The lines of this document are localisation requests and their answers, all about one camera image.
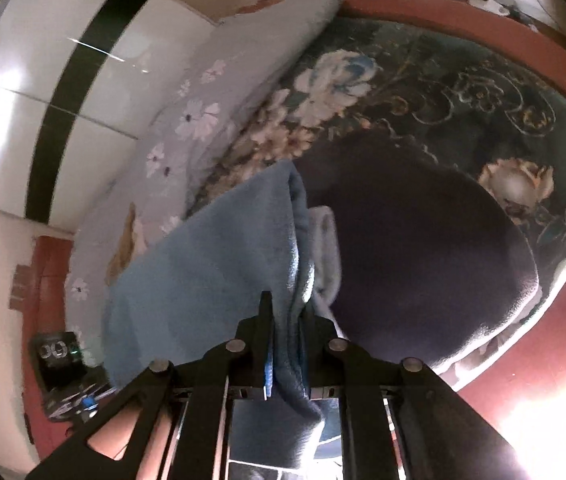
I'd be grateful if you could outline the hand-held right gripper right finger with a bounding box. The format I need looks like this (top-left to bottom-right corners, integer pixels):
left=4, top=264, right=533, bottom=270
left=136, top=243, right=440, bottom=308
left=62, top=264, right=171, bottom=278
left=299, top=305, right=531, bottom=480

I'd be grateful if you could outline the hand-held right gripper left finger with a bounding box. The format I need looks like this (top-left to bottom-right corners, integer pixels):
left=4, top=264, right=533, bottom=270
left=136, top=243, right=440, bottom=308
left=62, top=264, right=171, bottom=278
left=25, top=290, right=276, bottom=480

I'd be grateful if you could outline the blue garment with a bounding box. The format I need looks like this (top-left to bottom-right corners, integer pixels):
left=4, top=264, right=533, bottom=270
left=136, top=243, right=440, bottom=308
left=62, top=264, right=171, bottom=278
left=103, top=160, right=346, bottom=471

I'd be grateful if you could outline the tan knitted garment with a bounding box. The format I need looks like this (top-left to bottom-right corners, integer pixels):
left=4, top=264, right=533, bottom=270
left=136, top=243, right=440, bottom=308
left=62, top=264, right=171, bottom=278
left=107, top=204, right=150, bottom=283

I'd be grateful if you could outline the dark navy garment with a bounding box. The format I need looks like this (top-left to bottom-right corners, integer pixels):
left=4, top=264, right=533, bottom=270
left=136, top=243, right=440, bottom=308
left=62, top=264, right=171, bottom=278
left=293, top=130, right=541, bottom=366

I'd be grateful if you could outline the white wardrobe with black stripe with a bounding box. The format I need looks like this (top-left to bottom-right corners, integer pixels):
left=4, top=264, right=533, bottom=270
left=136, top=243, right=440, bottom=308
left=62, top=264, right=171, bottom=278
left=0, top=0, right=224, bottom=233

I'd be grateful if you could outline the teal floral bed sheet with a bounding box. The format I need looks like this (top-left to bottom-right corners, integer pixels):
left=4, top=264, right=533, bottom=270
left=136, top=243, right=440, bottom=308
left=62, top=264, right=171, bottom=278
left=183, top=15, right=566, bottom=391

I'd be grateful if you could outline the light blue floral duvet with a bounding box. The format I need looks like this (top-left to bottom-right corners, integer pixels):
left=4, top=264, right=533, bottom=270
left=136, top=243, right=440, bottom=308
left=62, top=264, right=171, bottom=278
left=65, top=0, right=344, bottom=366

